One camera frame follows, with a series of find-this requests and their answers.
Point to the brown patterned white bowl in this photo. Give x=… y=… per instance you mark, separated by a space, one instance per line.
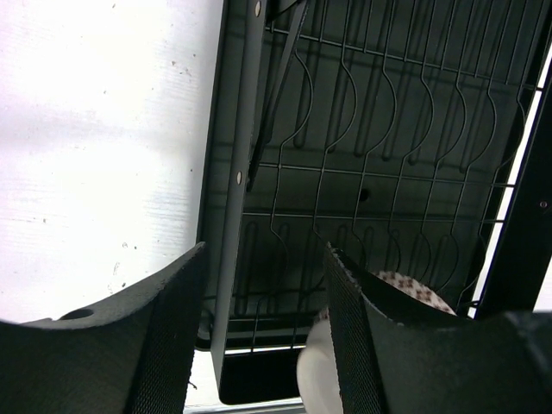
x=316 y=372

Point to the black dish rack tray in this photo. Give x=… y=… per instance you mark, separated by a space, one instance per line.
x=413 y=135

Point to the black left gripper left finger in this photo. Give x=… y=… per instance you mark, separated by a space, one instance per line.
x=131 y=352

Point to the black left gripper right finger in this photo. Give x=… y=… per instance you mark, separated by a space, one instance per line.
x=395 y=354

